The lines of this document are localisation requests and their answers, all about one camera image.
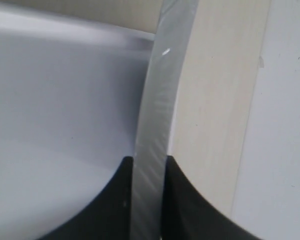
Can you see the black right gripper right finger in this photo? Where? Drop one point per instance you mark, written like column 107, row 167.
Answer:
column 187, row 215

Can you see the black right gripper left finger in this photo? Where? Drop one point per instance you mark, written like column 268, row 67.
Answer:
column 108, row 216

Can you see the white plastic tray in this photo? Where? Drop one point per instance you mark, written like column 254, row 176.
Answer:
column 70, row 93

